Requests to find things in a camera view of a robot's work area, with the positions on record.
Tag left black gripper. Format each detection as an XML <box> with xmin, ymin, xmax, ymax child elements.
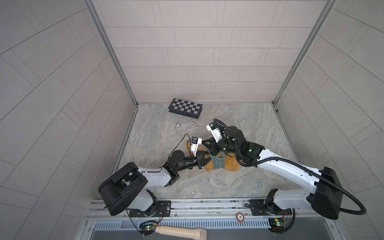
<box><xmin>173</xmin><ymin>153</ymin><xmax>214</xmax><ymax>174</ymax></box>

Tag grey-green teddy sweater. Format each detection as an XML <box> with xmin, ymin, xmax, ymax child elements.
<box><xmin>210</xmin><ymin>152</ymin><xmax>226</xmax><ymax>170</ymax></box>

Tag tan teddy bear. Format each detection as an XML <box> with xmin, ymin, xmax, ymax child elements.
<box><xmin>203</xmin><ymin>155</ymin><xmax>241</xmax><ymax>172</ymax></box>

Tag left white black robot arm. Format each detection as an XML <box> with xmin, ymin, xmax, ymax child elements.
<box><xmin>98</xmin><ymin>150</ymin><xmax>211</xmax><ymax>216</ymax></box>

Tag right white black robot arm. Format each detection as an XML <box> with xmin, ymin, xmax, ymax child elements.
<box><xmin>191</xmin><ymin>124</ymin><xmax>343</xmax><ymax>220</ymax></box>

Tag folded black white chessboard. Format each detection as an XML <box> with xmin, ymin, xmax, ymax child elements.
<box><xmin>168</xmin><ymin>98</ymin><xmax>203</xmax><ymax>119</ymax></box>

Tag round red white sticker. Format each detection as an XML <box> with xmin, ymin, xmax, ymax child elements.
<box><xmin>236</xmin><ymin>213</ymin><xmax>245</xmax><ymax>223</ymax></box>

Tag left green circuit board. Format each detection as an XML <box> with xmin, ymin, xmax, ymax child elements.
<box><xmin>139</xmin><ymin>221</ymin><xmax>158</xmax><ymax>236</ymax></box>

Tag green circuit board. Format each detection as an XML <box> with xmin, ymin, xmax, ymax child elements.
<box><xmin>268</xmin><ymin>218</ymin><xmax>286</xmax><ymax>233</ymax></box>
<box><xmin>139</xmin><ymin>221</ymin><xmax>158</xmax><ymax>236</ymax></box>

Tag right green circuit board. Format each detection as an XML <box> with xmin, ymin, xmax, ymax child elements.
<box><xmin>268</xmin><ymin>218</ymin><xmax>286</xmax><ymax>233</ymax></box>

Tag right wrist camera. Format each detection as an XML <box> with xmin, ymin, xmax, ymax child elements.
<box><xmin>206</xmin><ymin>122</ymin><xmax>223</xmax><ymax>143</ymax></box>

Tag left black camera cable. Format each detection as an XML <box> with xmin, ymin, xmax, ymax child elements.
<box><xmin>167</xmin><ymin>133</ymin><xmax>193</xmax><ymax>160</ymax></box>

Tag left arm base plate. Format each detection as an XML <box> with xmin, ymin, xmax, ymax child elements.
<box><xmin>129</xmin><ymin>201</ymin><xmax>172</xmax><ymax>218</ymax></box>

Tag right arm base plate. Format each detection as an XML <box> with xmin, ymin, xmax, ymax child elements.
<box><xmin>245</xmin><ymin>199</ymin><xmax>292</xmax><ymax>216</ymax></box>

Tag beige wooden handle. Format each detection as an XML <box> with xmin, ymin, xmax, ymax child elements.
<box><xmin>155</xmin><ymin>226</ymin><xmax>208</xmax><ymax>240</ymax></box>

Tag aluminium mounting rail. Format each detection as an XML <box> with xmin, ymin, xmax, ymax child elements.
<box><xmin>85</xmin><ymin>198</ymin><xmax>324</xmax><ymax>228</ymax></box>

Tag right black corrugated cable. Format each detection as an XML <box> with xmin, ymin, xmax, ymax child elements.
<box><xmin>212</xmin><ymin>118</ymin><xmax>367</xmax><ymax>216</ymax></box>

